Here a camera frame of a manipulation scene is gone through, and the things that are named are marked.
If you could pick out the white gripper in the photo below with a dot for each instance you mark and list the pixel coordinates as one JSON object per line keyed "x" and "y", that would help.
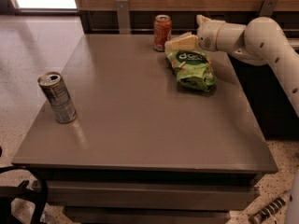
{"x": 206, "y": 34}

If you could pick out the red coke can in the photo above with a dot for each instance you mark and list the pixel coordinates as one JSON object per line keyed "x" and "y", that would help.
{"x": 162, "y": 31}

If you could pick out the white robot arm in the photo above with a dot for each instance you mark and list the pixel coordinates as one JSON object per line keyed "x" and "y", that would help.
{"x": 260, "y": 42}

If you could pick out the silver redbull can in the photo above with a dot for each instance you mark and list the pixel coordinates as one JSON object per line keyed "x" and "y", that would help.
{"x": 53, "y": 86}

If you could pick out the metal bracket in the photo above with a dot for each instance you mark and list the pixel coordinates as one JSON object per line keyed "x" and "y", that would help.
{"x": 267, "y": 8}
{"x": 123, "y": 15}

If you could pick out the grey cabinet drawer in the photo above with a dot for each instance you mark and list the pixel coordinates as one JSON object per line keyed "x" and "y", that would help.
{"x": 150, "y": 196}

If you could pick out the left metal bracket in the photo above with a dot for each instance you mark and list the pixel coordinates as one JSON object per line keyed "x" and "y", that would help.
{"x": 123, "y": 15}

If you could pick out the green chip bag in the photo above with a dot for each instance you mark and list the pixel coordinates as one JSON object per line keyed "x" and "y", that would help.
{"x": 192, "y": 69}

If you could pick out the right metal bracket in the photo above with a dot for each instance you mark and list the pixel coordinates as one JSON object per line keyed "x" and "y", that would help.
{"x": 267, "y": 8}

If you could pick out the black chair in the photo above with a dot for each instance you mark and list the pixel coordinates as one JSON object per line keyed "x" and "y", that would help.
{"x": 9, "y": 193}

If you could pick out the striped tube on floor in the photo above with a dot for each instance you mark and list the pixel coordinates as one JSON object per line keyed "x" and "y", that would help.
{"x": 270, "y": 209}

